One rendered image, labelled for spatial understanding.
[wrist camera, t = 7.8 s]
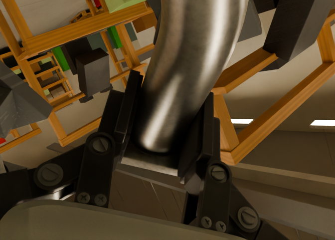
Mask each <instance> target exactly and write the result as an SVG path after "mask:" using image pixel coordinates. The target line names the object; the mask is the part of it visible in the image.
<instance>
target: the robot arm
mask: <svg viewBox="0 0 335 240"><path fill-rule="evenodd" d="M142 81H143V75H140V72H139V71H136V70H132V69H131V70H130V74H129V77H128V81H127V85H126V89H125V92H121V91H117V90H113V89H110V92H109V95H108V99H107V102H106V105H105V108H104V112H103V115H102V118H101V122H100V125H99V128H98V131H97V132H95V133H92V134H91V135H89V136H88V138H87V139H86V142H85V143H84V144H82V145H80V146H78V147H76V148H73V149H71V150H69V151H67V152H65V153H63V154H61V155H59V156H56V157H54V158H52V159H50V160H48V161H46V162H44V163H42V164H40V165H39V166H38V167H37V168H33V169H27V168H25V169H20V170H16V171H11V172H6V173H1V174H0V240H290V239H288V238H287V237H286V236H284V235H283V234H282V233H281V232H279V231H278V230H277V229H275V228H274V227H273V226H272V225H270V224H269V223H268V222H266V221H265V220H263V221H262V220H261V219H260V218H259V215H258V213H257V212H256V210H255V209H254V208H253V207H252V206H251V204H250V203H249V202H248V201H247V200H246V198H245V197H244V196H243V195H242V194H241V192H240V191H239V190H238V189H237V188H236V187H235V185H234V184H233V183H232V172H231V170H230V168H229V167H228V165H226V164H225V163H224V162H222V161H221V160H220V119H219V118H217V117H214V93H213V92H210V93H209V95H208V96H207V98H206V100H205V101H204V103H203V105H202V106H201V108H200V109H199V111H198V113H197V114H196V116H195V118H194V119H193V121H192V123H191V124H190V126H189V127H188V129H187V131H186V132H185V134H184V136H183V137H182V139H181V141H180V149H179V160H178V171H177V176H178V177H180V183H182V184H184V187H185V189H186V190H187V191H186V195H185V200H184V206H183V211H182V217H181V222H180V223H176V222H171V221H166V220H161V219H156V218H151V217H147V216H142V215H137V214H132V213H127V212H123V211H118V210H113V209H109V208H108V204H109V196H110V188H111V179H112V173H113V172H114V171H115V169H116V166H117V164H118V163H121V161H122V158H123V155H124V152H125V149H126V147H127V144H128V141H129V138H130V135H131V131H132V127H133V122H134V118H135V113H136V109H137V104H138V99H139V95H140V90H141V86H142ZM75 193H76V194H75ZM73 194H75V200H74V202H70V201H63V200H64V199H66V198H68V197H69V196H71V195H73Z"/></svg>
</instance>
